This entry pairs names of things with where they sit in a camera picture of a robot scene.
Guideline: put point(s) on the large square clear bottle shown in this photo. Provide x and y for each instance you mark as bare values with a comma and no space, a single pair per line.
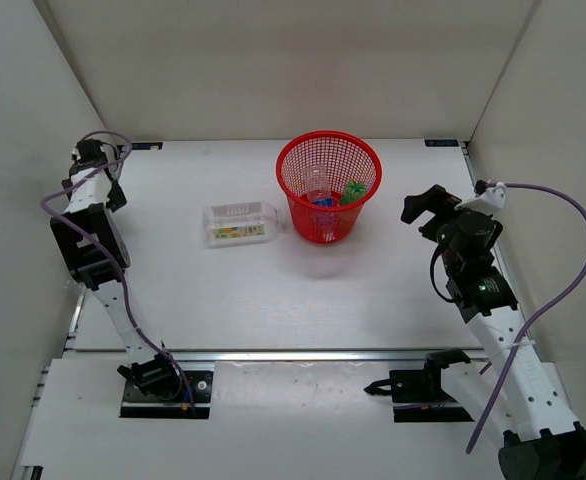
239,224

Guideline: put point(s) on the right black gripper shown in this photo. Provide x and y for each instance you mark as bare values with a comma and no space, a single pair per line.
436,200

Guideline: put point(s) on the left dark table label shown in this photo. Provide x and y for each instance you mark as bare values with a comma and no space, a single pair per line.
147,146

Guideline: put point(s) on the red plastic mesh bin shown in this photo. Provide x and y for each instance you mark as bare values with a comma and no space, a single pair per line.
347,158

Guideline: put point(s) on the blue label clear bottle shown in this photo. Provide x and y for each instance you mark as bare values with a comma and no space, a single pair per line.
326,202

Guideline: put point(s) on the aluminium table edge rail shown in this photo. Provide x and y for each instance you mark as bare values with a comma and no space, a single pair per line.
332,355

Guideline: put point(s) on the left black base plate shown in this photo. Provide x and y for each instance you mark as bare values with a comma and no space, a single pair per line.
175,403

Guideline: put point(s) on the right dark table label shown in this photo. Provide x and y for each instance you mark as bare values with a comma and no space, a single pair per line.
441,143

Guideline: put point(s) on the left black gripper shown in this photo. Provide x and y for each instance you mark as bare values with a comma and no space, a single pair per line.
115,198

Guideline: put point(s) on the dark table label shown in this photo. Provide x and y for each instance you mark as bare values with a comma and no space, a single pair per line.
441,143
147,146

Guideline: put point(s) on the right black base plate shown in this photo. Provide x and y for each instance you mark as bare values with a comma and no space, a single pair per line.
417,397

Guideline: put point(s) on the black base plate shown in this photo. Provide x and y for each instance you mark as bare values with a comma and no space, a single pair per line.
417,397
175,403

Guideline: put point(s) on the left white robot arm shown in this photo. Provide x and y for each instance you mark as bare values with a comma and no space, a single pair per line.
96,257

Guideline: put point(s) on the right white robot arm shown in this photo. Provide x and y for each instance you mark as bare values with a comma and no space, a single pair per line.
511,398

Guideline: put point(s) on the green plastic bottle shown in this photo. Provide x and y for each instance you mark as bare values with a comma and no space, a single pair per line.
353,191

